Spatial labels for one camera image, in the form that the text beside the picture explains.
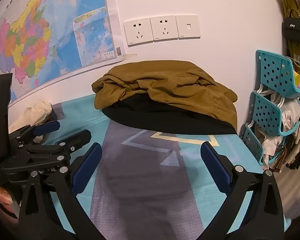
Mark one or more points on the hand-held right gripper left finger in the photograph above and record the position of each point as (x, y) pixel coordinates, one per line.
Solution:
(86, 167)

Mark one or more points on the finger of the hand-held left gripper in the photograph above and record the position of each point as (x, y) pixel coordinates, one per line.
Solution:
(48, 127)
(75, 137)

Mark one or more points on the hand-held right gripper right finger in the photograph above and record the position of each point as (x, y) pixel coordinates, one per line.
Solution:
(212, 160)

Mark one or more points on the olive brown jacket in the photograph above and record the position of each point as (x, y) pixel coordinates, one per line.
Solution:
(165, 85)

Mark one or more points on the person's left hand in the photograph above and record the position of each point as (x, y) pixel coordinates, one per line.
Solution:
(2, 196)

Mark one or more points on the cream garment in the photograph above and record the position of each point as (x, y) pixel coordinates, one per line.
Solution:
(40, 108)

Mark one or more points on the teal grey printed bedsheet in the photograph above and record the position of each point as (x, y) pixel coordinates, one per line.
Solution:
(145, 180)

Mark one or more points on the black garment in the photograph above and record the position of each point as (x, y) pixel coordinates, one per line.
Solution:
(152, 120)

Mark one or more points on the white plastic bag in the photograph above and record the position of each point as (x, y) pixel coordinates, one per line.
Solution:
(288, 116)

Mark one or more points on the teal plastic storage rack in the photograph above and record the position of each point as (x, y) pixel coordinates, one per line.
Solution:
(272, 70)

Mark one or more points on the black handbag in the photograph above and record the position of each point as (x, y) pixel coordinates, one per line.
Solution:
(295, 28)

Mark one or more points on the yellow-green hanging garment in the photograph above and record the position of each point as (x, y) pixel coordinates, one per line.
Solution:
(288, 1)

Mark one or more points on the colourful wall map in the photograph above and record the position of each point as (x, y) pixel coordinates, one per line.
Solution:
(52, 30)

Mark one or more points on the white wall socket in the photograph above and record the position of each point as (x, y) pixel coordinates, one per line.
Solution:
(164, 28)
(137, 32)

